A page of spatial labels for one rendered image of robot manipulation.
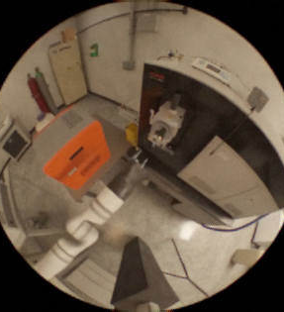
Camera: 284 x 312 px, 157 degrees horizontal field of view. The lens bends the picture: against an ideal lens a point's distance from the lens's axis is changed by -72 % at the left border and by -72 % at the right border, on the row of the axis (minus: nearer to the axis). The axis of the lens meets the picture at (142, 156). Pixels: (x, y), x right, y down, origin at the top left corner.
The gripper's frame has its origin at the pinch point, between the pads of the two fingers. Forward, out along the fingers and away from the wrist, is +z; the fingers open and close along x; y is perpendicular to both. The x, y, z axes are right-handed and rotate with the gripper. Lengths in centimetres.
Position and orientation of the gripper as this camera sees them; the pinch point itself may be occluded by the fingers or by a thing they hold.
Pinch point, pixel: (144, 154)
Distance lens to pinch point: 39.0
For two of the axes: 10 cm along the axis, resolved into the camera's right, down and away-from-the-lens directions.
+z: 6.1, -6.7, 4.3
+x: -4.5, -7.4, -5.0
